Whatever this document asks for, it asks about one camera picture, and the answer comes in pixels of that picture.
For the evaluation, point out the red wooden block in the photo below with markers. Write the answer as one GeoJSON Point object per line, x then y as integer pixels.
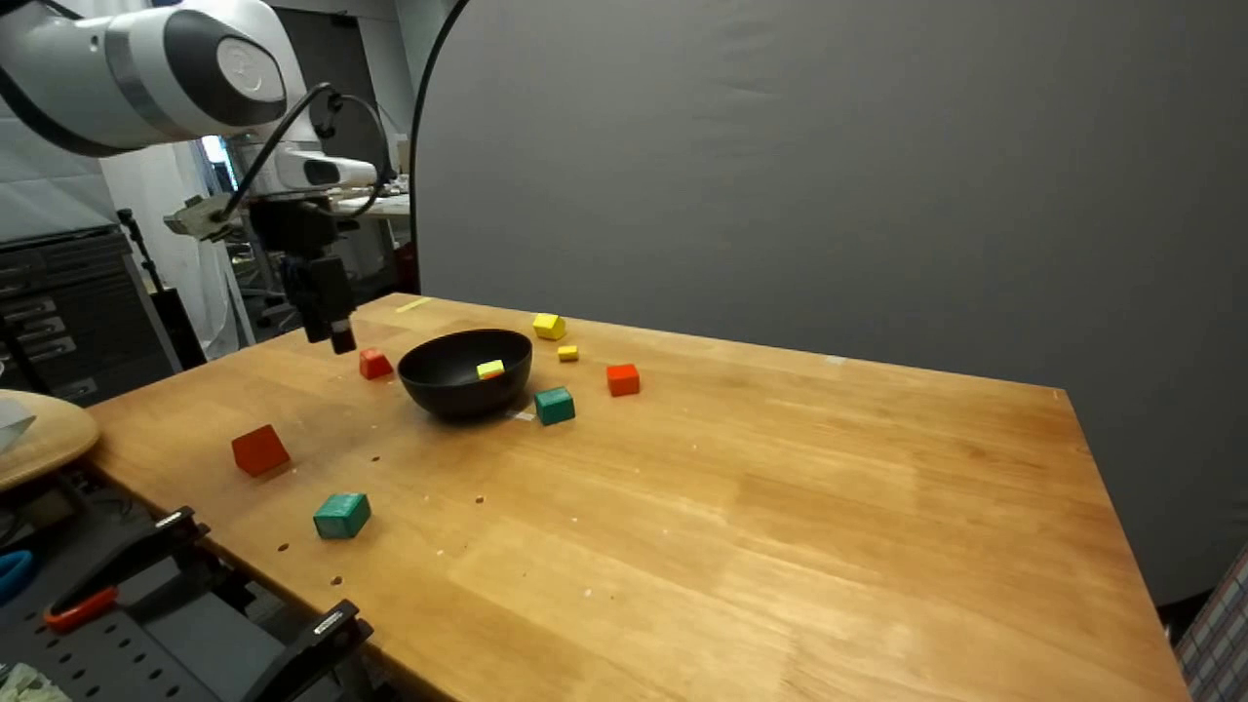
{"type": "Point", "coordinates": [260, 449]}

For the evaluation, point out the blue plastic object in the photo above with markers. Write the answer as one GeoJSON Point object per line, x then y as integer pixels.
{"type": "Point", "coordinates": [9, 575]}

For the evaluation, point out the small teal wooden block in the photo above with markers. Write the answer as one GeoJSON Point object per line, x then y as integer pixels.
{"type": "Point", "coordinates": [341, 518]}

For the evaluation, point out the medium yellow wooden block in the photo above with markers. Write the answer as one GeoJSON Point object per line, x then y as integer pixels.
{"type": "Point", "coordinates": [487, 368]}

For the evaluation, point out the beige wrist camera box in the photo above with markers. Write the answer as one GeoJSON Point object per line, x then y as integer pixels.
{"type": "Point", "coordinates": [195, 215]}

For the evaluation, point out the round wooden stool top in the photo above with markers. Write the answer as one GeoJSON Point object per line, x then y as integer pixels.
{"type": "Point", "coordinates": [44, 442]}

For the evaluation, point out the white translucent curtain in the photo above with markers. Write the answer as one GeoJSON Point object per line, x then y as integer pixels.
{"type": "Point", "coordinates": [170, 236]}

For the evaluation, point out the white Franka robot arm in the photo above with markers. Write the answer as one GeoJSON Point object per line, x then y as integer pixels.
{"type": "Point", "coordinates": [129, 80]}

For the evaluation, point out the orange-red wooden cube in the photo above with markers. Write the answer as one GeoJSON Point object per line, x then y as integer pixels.
{"type": "Point", "coordinates": [627, 379]}

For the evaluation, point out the orange-red wooden block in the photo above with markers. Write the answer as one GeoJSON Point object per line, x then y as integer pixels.
{"type": "Point", "coordinates": [374, 364]}

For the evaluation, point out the small yellow wooden block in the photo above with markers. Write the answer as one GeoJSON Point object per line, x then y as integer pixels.
{"type": "Point", "coordinates": [567, 351]}

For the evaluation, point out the striped fabric chair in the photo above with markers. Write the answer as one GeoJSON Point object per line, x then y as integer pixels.
{"type": "Point", "coordinates": [1215, 637]}

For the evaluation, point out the white crumpled object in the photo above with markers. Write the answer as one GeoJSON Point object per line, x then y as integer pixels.
{"type": "Point", "coordinates": [25, 685]}

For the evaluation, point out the green wooden block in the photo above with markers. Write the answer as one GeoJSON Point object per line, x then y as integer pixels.
{"type": "Point", "coordinates": [556, 407]}

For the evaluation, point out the dark equipment cabinet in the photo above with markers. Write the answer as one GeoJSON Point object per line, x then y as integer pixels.
{"type": "Point", "coordinates": [65, 314]}

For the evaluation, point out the black round bowl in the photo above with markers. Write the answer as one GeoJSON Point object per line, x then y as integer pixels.
{"type": "Point", "coordinates": [463, 396]}

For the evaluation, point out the large yellow wooden block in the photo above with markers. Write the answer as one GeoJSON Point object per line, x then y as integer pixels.
{"type": "Point", "coordinates": [546, 324]}

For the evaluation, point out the black perforated workbench board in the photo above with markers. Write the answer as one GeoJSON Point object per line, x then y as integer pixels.
{"type": "Point", "coordinates": [156, 648]}

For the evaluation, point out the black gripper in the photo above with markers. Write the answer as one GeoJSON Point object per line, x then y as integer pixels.
{"type": "Point", "coordinates": [296, 223]}

